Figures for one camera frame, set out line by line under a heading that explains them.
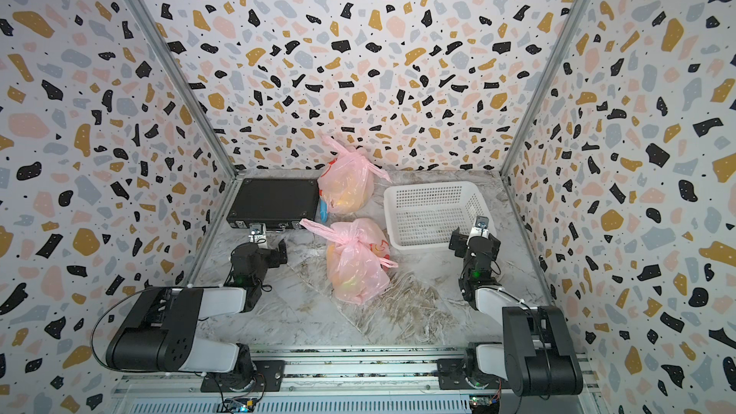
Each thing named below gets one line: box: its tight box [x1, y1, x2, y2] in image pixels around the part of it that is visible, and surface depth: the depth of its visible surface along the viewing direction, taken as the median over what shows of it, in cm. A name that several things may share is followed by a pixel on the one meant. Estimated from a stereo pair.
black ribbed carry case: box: [226, 178, 321, 230], surface depth 112 cm
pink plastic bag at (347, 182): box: [317, 134, 392, 214], surface depth 104 cm
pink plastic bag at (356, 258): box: [299, 218, 399, 304], surface depth 83 cm
